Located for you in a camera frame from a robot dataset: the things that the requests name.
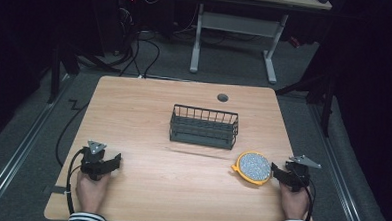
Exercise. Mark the black metal stand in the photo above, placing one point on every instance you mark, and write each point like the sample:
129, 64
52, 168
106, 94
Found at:
321, 92
60, 68

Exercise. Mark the striped left sleeve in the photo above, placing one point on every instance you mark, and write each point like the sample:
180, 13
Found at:
86, 219

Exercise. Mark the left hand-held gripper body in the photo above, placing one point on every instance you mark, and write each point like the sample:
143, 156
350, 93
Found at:
93, 156

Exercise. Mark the white frame desk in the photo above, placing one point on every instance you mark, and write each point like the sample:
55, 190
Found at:
248, 22

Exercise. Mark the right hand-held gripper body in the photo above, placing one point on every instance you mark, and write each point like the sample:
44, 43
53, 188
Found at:
300, 171

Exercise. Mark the person's right hand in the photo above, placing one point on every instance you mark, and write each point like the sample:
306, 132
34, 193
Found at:
293, 202

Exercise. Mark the person's left hand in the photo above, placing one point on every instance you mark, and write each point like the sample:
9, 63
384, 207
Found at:
90, 190

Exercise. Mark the grey table grommet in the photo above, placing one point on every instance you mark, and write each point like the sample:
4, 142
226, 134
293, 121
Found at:
222, 97

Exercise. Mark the yellow round sieve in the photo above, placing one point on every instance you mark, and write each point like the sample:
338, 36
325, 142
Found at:
254, 167

